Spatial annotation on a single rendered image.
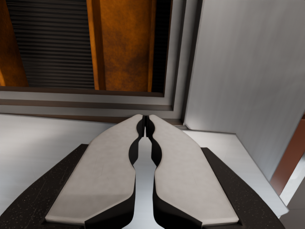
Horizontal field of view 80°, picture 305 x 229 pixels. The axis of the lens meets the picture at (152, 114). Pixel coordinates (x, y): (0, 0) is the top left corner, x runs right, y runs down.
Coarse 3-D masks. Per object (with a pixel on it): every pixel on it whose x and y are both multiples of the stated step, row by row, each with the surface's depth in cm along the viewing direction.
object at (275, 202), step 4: (272, 192) 18; (276, 192) 18; (272, 196) 18; (276, 196) 18; (268, 200) 18; (272, 200) 18; (276, 200) 18; (280, 200) 18; (268, 204) 19; (272, 204) 19; (276, 204) 19; (280, 204) 19; (284, 204) 19; (272, 208) 19; (276, 208) 19; (280, 208) 19; (284, 208) 19; (276, 212) 19; (280, 212) 19; (284, 212) 19
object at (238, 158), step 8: (232, 144) 15; (240, 144) 15; (232, 152) 15; (240, 152) 15; (248, 152) 15; (224, 160) 16; (232, 160) 16; (240, 160) 16; (248, 160) 16; (232, 168) 16; (240, 168) 16; (248, 168) 16; (256, 168) 16; (240, 176) 17; (248, 176) 17; (256, 176) 17; (264, 176) 17; (248, 184) 17; (256, 184) 17; (264, 184) 17; (256, 192) 18; (264, 192) 18; (264, 200) 18
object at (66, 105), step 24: (192, 0) 11; (192, 24) 12; (168, 48) 14; (192, 48) 12; (168, 72) 14; (0, 96) 15; (24, 96) 15; (48, 96) 15; (72, 96) 15; (96, 96) 15; (120, 96) 15; (144, 96) 15; (168, 96) 15; (96, 120) 14; (120, 120) 14; (168, 120) 15
